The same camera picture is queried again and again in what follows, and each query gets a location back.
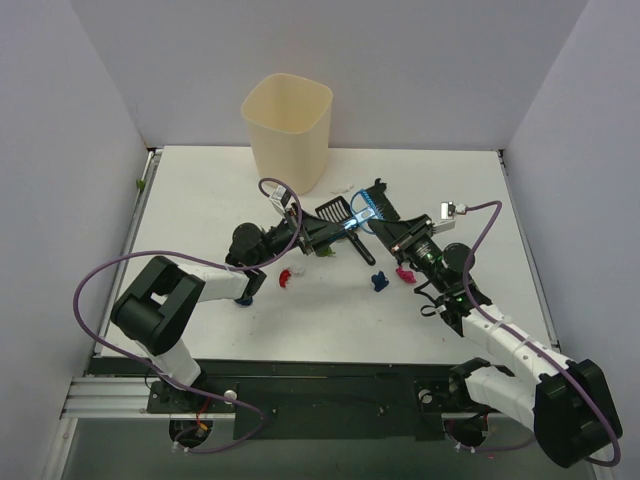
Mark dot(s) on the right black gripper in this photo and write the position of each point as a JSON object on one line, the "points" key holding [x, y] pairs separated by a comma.
{"points": [[409, 235]]}

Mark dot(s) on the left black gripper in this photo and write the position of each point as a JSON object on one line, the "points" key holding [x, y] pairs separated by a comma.
{"points": [[301, 233]]}

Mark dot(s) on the blue hand brush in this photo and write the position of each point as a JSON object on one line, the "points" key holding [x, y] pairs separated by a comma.
{"points": [[359, 219]]}

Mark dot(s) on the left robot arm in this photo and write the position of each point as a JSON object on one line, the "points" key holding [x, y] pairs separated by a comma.
{"points": [[157, 306]]}

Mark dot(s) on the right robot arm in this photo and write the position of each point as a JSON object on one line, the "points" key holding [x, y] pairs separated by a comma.
{"points": [[567, 405]]}

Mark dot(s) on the black slotted dustpan scoop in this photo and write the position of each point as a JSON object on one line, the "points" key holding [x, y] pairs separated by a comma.
{"points": [[337, 210]]}

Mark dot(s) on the white paper scrap by red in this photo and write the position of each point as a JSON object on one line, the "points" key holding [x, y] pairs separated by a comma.
{"points": [[296, 269]]}

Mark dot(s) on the white paper scrap near bin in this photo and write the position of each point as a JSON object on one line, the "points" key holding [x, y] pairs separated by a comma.
{"points": [[343, 189]]}

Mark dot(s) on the dark blue scrap centre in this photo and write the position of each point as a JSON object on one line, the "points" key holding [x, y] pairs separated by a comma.
{"points": [[379, 281]]}

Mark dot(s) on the cream plastic waste bin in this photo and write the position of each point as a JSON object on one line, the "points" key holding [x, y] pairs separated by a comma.
{"points": [[288, 119]]}

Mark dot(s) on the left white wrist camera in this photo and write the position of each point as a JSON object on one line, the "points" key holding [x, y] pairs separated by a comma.
{"points": [[280, 198]]}

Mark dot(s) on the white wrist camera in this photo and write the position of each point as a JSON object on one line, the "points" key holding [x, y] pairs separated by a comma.
{"points": [[280, 198], [449, 211]]}

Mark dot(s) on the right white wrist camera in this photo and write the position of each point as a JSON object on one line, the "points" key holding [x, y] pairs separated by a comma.
{"points": [[449, 211]]}

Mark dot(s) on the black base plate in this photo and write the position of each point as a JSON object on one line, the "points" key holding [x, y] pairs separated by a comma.
{"points": [[329, 401]]}

